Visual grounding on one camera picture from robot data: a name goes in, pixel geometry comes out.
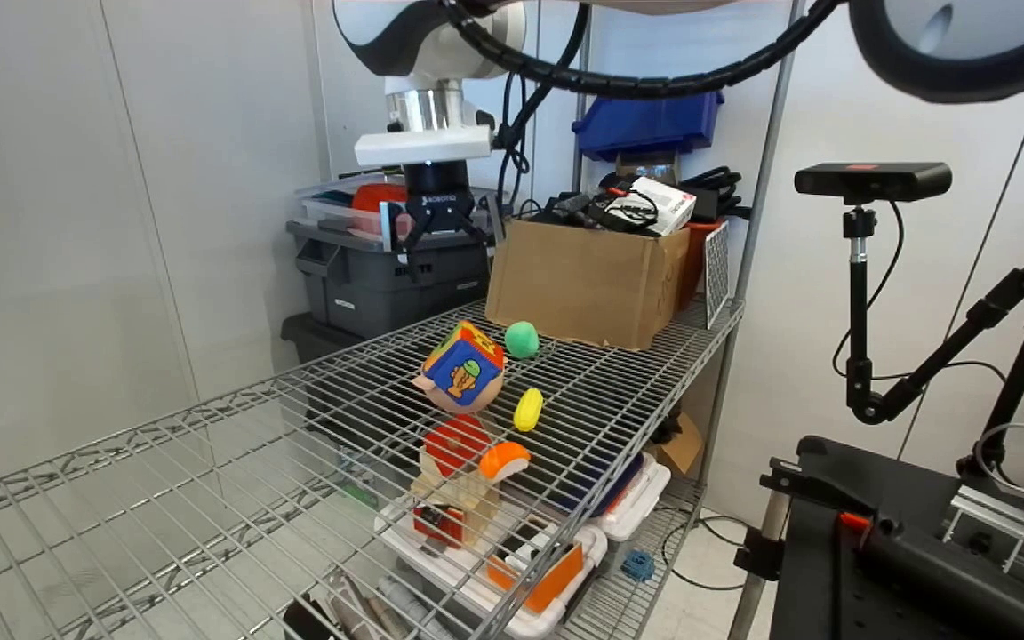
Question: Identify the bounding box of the white and orange toy tray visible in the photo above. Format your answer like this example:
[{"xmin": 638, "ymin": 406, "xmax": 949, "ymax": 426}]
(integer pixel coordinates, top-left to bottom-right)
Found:
[{"xmin": 372, "ymin": 474, "xmax": 613, "ymax": 640}]

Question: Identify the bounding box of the white small carton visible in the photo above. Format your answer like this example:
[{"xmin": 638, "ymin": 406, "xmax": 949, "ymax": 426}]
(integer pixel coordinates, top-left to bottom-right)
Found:
[{"xmin": 601, "ymin": 169, "xmax": 699, "ymax": 239}]

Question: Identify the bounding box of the clear plastic storage box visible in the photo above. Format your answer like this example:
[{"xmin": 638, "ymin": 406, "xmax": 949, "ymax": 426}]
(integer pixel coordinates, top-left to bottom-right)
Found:
[{"xmin": 295, "ymin": 174, "xmax": 416, "ymax": 243}]

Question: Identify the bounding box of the orange toy food piece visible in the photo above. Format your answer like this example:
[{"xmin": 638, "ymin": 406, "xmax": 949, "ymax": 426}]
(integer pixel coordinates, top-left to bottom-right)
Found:
[{"xmin": 475, "ymin": 436, "xmax": 534, "ymax": 482}]

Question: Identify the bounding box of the orange-handled black clamp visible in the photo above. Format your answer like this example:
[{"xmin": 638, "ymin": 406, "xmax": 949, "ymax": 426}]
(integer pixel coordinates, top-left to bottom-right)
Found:
[{"xmin": 833, "ymin": 503, "xmax": 882, "ymax": 548}]

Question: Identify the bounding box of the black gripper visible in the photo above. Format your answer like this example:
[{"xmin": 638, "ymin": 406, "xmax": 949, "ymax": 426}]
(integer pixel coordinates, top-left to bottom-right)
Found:
[{"xmin": 395, "ymin": 155, "xmax": 482, "ymax": 283}]

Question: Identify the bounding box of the yellow toy ball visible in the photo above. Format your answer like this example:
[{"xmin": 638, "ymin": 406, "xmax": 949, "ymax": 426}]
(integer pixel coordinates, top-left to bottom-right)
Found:
[{"xmin": 508, "ymin": 384, "xmax": 546, "ymax": 436}]

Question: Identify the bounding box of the black pegboard table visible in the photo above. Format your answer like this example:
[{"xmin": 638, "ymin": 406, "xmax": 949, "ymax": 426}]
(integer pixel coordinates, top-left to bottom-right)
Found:
[{"xmin": 732, "ymin": 432, "xmax": 1024, "ymax": 640}]

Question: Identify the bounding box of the blue storage bin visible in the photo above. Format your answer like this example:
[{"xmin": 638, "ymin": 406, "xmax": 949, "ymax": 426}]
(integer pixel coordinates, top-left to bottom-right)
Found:
[{"xmin": 570, "ymin": 89, "xmax": 725, "ymax": 164}]

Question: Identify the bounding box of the grey plastic tool case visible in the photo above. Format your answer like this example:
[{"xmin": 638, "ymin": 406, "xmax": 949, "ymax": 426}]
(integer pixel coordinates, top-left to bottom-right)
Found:
[{"xmin": 284, "ymin": 217, "xmax": 493, "ymax": 340}]

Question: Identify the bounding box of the aluminium extrusion rail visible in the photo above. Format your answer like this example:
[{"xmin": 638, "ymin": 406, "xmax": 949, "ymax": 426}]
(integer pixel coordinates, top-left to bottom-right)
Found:
[{"xmin": 946, "ymin": 478, "xmax": 1024, "ymax": 563}]

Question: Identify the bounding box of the black plastic crate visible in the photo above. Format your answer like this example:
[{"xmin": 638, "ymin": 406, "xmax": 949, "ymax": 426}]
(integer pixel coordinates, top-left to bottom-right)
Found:
[{"xmin": 278, "ymin": 308, "xmax": 364, "ymax": 367}]

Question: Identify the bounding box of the green ball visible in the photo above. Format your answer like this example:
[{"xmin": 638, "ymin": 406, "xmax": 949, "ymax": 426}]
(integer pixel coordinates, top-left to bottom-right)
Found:
[{"xmin": 501, "ymin": 317, "xmax": 544, "ymax": 363}]

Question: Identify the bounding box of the thin black loose cable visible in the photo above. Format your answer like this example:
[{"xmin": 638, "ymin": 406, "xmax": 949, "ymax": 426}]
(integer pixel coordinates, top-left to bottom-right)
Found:
[{"xmin": 654, "ymin": 503, "xmax": 768, "ymax": 597}]

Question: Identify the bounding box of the colourful blue-edged toy box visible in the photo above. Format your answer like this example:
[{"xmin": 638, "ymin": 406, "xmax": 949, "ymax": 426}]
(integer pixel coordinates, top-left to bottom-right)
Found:
[{"xmin": 409, "ymin": 317, "xmax": 512, "ymax": 414}]

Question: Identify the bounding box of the black cable bundle on arm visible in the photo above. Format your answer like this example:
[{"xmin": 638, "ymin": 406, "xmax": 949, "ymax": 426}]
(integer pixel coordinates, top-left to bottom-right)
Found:
[{"xmin": 438, "ymin": 0, "xmax": 849, "ymax": 182}]

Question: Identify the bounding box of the metal wire shelf rack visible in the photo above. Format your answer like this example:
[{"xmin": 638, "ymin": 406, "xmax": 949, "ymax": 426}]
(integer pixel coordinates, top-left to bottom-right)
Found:
[{"xmin": 0, "ymin": 0, "xmax": 808, "ymax": 640}]

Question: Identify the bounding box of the black stereo camera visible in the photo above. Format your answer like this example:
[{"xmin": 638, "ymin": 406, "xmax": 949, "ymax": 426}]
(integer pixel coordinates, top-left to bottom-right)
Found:
[{"xmin": 788, "ymin": 161, "xmax": 955, "ymax": 202}]

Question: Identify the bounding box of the large open cardboard box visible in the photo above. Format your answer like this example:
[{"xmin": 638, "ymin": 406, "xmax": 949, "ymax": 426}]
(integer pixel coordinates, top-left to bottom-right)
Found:
[{"xmin": 482, "ymin": 212, "xmax": 697, "ymax": 355}]

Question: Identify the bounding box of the small blue object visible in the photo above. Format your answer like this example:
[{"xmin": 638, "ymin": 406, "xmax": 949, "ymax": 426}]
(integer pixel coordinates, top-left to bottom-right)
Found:
[{"xmin": 620, "ymin": 548, "xmax": 660, "ymax": 586}]

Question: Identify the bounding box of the black articulated camera stand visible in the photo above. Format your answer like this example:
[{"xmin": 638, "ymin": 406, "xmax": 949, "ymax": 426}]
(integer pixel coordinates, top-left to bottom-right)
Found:
[{"xmin": 835, "ymin": 194, "xmax": 1024, "ymax": 432}]

